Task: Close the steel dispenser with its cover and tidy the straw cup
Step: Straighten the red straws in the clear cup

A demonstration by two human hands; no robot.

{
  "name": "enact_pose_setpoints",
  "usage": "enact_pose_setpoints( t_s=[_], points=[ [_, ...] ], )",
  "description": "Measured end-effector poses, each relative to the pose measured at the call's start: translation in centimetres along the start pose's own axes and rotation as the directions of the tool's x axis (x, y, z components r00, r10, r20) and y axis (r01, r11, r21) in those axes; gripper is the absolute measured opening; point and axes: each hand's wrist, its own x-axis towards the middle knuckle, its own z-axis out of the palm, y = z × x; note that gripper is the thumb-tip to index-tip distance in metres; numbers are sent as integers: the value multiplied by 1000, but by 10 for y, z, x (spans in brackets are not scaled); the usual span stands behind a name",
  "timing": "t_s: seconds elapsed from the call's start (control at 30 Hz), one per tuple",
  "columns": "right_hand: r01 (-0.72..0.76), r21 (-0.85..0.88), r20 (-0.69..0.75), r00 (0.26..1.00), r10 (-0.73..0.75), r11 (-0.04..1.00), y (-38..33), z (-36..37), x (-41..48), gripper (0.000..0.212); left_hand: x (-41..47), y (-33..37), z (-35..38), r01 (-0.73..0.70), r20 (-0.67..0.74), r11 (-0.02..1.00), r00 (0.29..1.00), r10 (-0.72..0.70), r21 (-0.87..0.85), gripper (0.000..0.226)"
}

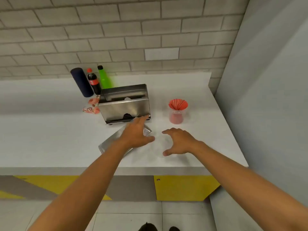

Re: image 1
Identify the person's left forearm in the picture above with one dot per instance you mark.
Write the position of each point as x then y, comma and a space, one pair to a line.
84, 190

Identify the clear cup with red straws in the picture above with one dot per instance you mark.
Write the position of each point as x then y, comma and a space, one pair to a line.
177, 115

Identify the person's black shoe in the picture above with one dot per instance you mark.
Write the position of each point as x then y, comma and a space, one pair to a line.
174, 229
148, 227

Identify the steel dispenser lid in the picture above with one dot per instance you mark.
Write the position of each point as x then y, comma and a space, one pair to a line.
112, 141

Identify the person's right hand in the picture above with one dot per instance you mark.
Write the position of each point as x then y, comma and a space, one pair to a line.
184, 143

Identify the person's right forearm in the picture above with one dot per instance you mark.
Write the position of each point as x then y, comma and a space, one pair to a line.
240, 185

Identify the green bottle black cap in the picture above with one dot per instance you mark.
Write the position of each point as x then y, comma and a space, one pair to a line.
104, 80

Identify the person's black left shoe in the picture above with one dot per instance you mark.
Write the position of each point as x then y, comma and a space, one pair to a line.
148, 227

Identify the person's black right shoe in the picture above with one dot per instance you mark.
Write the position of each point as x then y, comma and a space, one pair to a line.
174, 229

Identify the dark blue cylindrical bottle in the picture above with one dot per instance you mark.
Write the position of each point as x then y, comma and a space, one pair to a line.
81, 82

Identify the yellow grey cabinet front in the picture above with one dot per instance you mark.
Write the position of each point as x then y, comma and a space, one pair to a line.
183, 187

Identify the floral napkin packet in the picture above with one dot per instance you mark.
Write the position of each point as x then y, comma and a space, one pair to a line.
92, 106

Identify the person's left hand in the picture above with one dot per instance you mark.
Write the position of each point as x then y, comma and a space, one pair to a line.
134, 137

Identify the cola bottle red cap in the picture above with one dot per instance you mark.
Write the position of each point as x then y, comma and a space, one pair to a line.
94, 82

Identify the white countertop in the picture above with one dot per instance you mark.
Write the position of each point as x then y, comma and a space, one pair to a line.
48, 137

